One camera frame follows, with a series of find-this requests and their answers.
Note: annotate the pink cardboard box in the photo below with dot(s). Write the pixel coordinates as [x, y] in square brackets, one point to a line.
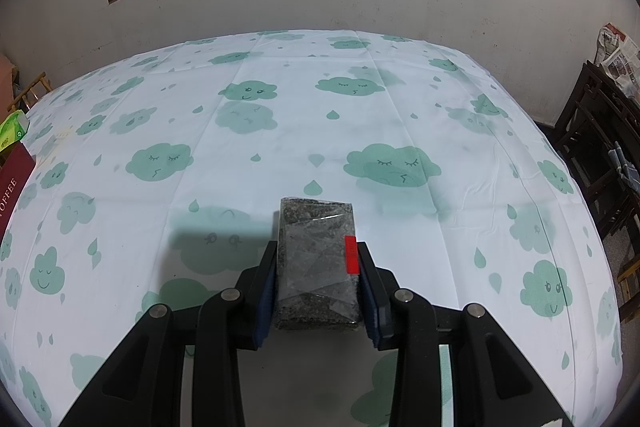
[6, 77]

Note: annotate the wooden stool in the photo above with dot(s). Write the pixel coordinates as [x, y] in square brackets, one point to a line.
[631, 277]

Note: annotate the green tissue pack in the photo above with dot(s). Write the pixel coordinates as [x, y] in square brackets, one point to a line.
[12, 129]

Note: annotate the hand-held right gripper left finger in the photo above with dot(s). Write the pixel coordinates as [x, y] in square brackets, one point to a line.
[267, 302]

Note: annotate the blue cloth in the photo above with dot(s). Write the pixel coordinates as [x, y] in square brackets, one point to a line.
[622, 167]

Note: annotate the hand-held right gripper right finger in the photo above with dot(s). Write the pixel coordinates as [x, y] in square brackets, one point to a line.
[372, 307]

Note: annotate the red tin box gold inside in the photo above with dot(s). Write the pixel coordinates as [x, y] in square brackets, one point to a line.
[12, 187]

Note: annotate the dark wooden shelf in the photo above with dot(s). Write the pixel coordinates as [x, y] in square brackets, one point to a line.
[585, 117]

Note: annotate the cloud print tablecloth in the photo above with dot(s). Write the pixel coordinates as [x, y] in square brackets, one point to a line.
[300, 107]

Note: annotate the dark sesame bar packet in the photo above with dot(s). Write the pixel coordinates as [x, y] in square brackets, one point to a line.
[315, 257]

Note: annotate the stack of newspapers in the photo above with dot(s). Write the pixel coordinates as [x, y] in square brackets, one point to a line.
[617, 57]

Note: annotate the bamboo chair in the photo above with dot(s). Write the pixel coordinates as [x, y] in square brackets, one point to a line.
[37, 89]

